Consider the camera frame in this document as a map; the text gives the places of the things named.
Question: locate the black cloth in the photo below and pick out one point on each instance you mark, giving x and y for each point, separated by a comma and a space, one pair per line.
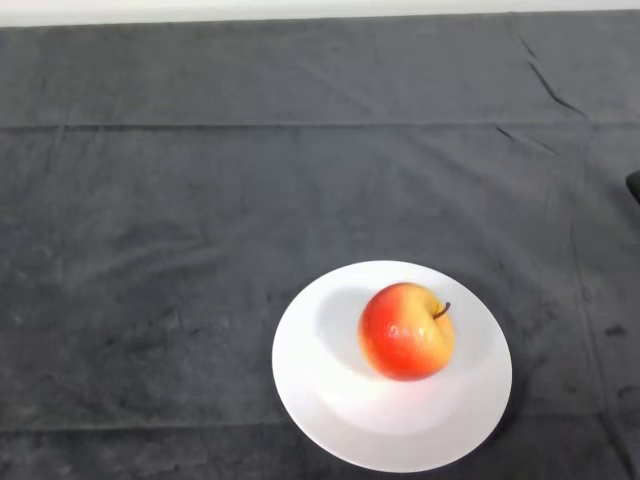
250, 200

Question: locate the white round plate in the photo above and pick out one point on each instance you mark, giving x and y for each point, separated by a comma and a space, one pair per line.
400, 425

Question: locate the black rounded object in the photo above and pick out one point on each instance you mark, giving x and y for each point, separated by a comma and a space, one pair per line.
635, 187

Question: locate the red yellow apple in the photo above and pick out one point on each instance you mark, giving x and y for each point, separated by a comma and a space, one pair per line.
405, 335

